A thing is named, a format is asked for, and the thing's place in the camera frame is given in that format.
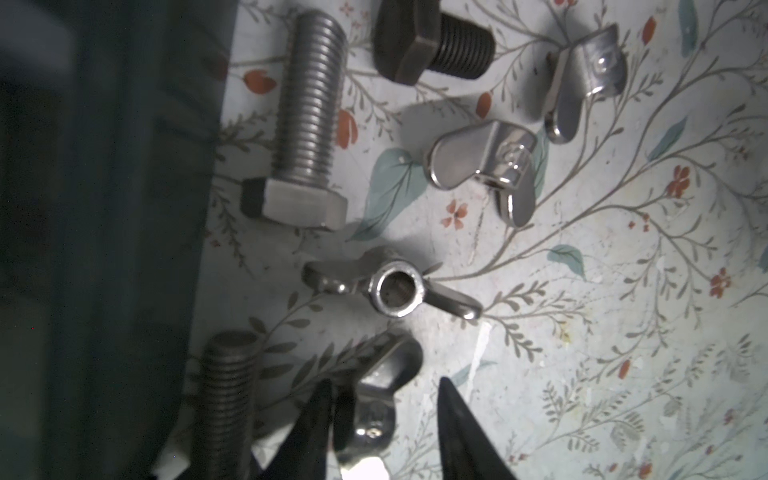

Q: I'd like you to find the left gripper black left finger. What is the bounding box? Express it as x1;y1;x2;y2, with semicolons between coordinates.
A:
254;380;334;480

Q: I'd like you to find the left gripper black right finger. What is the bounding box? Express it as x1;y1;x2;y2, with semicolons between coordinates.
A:
437;377;516;480

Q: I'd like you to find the silver wing nut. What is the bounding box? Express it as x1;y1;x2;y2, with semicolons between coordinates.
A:
333;334;423;479
424;120;538;228
543;23;628;144
302;247;483;320

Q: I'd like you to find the green compartment organizer box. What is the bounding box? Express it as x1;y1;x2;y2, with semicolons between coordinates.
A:
1;1;237;479

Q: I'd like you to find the silver hex bolt lower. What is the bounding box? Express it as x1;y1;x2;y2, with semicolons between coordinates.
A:
190;331;258;479

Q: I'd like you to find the silver hex bolt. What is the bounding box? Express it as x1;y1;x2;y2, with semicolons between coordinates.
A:
240;9;348;231
190;331;258;479

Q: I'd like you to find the silver hex bolt upper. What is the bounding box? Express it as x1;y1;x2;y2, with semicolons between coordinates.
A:
240;9;348;231

